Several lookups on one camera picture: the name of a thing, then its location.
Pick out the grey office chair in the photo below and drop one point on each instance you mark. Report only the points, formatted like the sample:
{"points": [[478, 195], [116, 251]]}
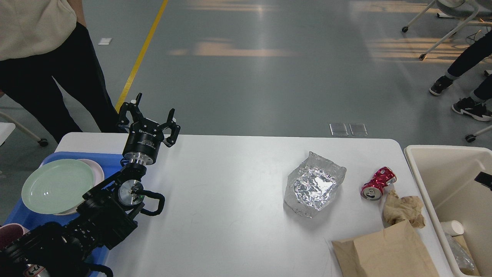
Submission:
{"points": [[41, 141]]}

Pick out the walking person in black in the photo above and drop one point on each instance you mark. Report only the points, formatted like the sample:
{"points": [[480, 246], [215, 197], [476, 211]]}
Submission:
{"points": [[45, 46]]}

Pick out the pink mug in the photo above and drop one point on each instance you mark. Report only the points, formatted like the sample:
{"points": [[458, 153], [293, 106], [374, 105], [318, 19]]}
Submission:
{"points": [[11, 232]]}

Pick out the small red wrapper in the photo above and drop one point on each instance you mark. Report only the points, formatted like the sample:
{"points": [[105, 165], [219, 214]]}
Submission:
{"points": [[374, 189]]}

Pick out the light green plate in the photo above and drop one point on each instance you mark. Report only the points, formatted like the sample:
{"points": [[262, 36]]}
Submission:
{"points": [[57, 186]]}

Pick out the blue plastic tray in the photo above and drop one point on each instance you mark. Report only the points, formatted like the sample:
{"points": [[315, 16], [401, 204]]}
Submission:
{"points": [[20, 214]]}

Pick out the foil bag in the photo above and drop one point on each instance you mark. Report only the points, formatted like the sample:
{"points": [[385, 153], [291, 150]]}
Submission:
{"points": [[313, 185]]}

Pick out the metal floor socket plates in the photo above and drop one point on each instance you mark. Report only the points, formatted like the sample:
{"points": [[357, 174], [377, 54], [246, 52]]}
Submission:
{"points": [[342, 129]]}

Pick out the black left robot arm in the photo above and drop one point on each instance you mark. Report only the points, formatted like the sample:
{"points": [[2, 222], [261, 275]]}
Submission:
{"points": [[106, 216]]}

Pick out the white plastic bin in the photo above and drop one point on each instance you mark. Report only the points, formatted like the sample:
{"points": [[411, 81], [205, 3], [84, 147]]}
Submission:
{"points": [[446, 176]]}

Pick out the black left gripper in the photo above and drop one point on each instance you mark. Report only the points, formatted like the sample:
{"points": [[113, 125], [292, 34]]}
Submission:
{"points": [[144, 142]]}

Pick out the brown paper bag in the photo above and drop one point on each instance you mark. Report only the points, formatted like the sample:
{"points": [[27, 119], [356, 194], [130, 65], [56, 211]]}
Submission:
{"points": [[396, 251]]}

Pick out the crumpled brown paper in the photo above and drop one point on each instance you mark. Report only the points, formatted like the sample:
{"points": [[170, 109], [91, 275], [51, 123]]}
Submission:
{"points": [[398, 209]]}

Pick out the white cup inside bin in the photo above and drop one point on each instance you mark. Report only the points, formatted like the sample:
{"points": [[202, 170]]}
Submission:
{"points": [[453, 227]]}

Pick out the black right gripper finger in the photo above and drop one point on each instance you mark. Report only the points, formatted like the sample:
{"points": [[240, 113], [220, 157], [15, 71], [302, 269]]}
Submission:
{"points": [[485, 179]]}

